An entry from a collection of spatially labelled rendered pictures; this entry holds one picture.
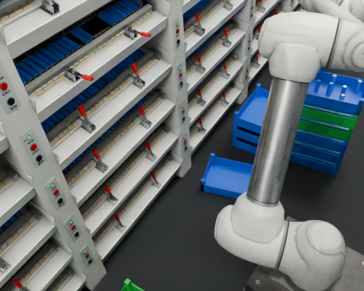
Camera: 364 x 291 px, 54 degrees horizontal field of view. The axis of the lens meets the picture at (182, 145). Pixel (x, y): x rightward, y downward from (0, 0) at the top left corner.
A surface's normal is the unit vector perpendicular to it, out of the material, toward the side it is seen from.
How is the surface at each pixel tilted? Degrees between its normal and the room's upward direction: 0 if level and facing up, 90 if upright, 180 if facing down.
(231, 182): 0
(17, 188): 18
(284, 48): 68
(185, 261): 0
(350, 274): 2
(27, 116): 90
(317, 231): 12
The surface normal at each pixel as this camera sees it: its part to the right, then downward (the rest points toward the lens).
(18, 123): 0.84, 0.34
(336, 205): -0.06, -0.71
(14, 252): 0.21, -0.57
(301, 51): -0.31, 0.33
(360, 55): -0.15, 0.47
